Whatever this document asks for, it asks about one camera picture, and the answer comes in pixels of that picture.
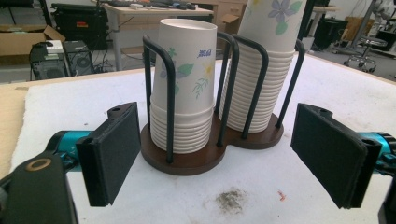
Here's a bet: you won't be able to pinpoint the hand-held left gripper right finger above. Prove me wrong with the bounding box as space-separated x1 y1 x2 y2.
290 103 383 210

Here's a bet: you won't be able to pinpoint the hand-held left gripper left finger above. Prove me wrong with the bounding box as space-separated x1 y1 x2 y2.
76 102 142 208

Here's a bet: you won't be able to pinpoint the brown cup holder black rods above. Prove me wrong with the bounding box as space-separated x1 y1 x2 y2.
140 31 306 176

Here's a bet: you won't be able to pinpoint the short stack of floral paper cups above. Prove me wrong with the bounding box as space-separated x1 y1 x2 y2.
149 18 219 155

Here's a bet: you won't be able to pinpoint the white table mat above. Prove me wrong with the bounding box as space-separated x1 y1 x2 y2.
10 54 396 224

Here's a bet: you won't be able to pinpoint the black computer tower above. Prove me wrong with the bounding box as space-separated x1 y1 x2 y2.
29 41 70 81
63 40 95 77

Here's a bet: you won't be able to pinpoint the metal rolling stool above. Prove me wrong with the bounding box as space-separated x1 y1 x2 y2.
343 36 389 75

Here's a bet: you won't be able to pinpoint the white box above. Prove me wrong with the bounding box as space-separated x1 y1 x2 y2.
46 39 65 55

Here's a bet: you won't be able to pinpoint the black bin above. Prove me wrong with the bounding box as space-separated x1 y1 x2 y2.
312 18 349 51

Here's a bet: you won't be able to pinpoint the black equipment case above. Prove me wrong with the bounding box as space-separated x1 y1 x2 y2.
50 3 110 51

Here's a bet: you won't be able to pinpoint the tall stack of floral paper cups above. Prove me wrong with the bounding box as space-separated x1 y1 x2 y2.
218 0 308 133

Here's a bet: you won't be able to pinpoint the open cardboard box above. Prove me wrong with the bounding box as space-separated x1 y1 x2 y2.
0 24 66 58

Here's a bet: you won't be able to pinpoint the light wooden desk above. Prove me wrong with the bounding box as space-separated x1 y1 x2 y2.
102 2 215 72

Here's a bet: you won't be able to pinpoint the small cardboard box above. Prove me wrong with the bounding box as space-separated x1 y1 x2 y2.
218 13 241 35

